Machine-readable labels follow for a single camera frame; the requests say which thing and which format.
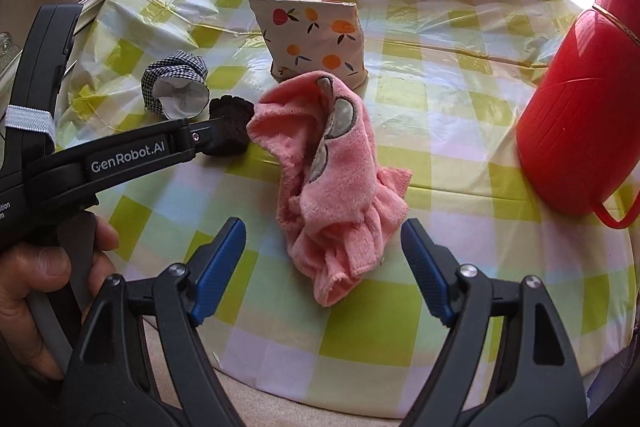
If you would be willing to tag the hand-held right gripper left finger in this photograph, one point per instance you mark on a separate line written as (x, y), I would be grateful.
(220, 267)

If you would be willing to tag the black white checked cloth pouch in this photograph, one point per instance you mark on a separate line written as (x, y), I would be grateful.
(165, 69)

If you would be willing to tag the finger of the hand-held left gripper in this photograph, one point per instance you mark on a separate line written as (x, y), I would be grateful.
(202, 137)

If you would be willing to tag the red thermos jug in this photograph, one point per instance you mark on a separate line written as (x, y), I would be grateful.
(575, 117)

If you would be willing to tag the fruit print fabric pouch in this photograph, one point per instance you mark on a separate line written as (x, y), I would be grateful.
(310, 32)

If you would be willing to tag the pink fleece towel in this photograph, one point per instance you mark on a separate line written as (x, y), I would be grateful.
(340, 187)

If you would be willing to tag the person's left hand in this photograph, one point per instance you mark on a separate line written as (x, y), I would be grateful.
(30, 272)

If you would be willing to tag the black knitted item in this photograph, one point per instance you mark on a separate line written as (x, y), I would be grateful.
(230, 122)

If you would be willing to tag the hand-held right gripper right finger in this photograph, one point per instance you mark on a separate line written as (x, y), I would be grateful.
(425, 267)

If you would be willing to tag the green checked plastic tablecloth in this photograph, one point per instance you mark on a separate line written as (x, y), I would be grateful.
(450, 157)

